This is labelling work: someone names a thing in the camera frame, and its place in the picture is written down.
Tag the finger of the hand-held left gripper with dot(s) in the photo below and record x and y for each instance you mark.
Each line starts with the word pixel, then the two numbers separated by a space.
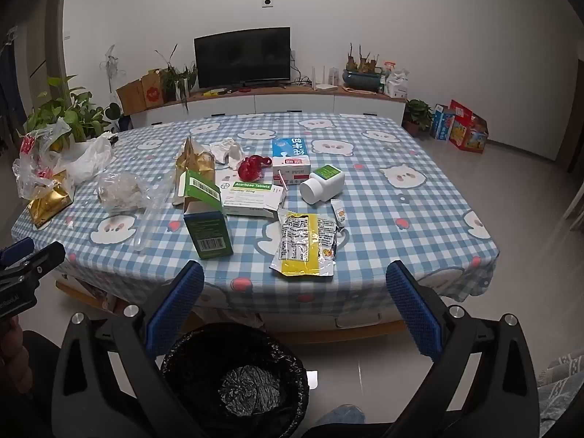
pixel 43 258
pixel 16 250

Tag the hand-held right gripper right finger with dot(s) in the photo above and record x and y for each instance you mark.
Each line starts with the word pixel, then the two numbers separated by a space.
pixel 415 315

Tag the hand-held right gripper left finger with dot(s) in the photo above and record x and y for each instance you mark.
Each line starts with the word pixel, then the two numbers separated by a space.
pixel 178 310

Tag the trash bin with black bag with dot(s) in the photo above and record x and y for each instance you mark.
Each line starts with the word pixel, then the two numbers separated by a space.
pixel 200 374

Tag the long clear plastic wrapper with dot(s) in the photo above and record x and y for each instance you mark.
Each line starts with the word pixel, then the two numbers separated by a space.
pixel 148 223

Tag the clear plastic bag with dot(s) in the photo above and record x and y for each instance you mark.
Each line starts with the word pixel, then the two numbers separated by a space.
pixel 121 191

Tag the small white ointment tube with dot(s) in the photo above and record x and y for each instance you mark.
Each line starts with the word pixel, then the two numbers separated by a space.
pixel 340 212

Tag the yellow and silver snack wrapper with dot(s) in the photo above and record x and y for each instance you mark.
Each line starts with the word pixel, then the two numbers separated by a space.
pixel 305 244

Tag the white medicine box green stripe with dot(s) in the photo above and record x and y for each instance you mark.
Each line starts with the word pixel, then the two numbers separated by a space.
pixel 253 197

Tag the tall gold snack bag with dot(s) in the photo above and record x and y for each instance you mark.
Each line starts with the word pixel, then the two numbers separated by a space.
pixel 196 162

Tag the white medicine bottle green label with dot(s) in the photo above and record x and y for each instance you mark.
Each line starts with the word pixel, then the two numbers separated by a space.
pixel 321 185

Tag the red plastic net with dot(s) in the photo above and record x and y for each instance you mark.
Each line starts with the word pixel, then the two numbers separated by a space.
pixel 252 167

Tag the white tissue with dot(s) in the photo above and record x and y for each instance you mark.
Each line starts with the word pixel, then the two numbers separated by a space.
pixel 226 150

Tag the pink drinking straw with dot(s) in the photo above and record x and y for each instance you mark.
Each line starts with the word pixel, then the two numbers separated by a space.
pixel 283 180

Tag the blue and white milk carton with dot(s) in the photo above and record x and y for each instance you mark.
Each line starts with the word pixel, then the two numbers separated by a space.
pixel 292 155

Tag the person's left hand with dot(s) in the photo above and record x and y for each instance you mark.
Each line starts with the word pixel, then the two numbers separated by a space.
pixel 16 356

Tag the small gold foil bag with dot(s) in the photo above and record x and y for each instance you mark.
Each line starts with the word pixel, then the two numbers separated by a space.
pixel 45 203

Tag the clear bag with red print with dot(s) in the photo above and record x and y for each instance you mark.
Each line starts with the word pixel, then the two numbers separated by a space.
pixel 34 164

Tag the blue checkered tablecloth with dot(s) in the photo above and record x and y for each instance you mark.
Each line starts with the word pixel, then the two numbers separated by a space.
pixel 388 219

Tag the person's blue slipper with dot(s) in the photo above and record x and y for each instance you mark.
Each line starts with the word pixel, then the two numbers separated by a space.
pixel 340 415

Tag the green pothos plant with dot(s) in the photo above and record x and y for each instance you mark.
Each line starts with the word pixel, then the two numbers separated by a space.
pixel 64 114

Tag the grey patterned blanket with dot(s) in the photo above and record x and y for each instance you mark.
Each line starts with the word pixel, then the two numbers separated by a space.
pixel 563 383

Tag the dark hanging clothing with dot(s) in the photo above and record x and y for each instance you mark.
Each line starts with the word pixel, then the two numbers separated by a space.
pixel 7 82

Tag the plain brown cardboard box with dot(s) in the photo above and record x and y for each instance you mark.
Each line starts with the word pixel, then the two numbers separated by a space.
pixel 130 98

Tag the red printed gift box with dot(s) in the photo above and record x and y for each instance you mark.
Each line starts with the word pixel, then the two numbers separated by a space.
pixel 470 130

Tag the cardboard box with red print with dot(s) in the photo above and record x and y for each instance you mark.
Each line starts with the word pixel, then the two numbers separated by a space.
pixel 153 91

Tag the small green potted plant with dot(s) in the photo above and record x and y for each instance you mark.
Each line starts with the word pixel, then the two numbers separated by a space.
pixel 419 114

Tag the dried spindly plant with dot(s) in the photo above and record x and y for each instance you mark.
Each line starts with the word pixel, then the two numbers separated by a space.
pixel 111 66

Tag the long leaf potted plant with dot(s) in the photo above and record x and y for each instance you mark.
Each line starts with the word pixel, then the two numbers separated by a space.
pixel 175 77

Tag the white paper bag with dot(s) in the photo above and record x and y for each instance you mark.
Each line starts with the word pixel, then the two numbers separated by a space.
pixel 397 84

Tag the white television cabinet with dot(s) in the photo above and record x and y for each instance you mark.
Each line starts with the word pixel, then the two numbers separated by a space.
pixel 296 102

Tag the blue planter with dried plants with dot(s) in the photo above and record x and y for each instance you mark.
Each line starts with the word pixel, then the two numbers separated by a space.
pixel 362 80

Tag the white router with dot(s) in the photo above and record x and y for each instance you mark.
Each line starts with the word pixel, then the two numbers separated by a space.
pixel 325 84

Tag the black television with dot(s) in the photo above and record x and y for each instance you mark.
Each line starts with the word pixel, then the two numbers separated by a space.
pixel 242 57

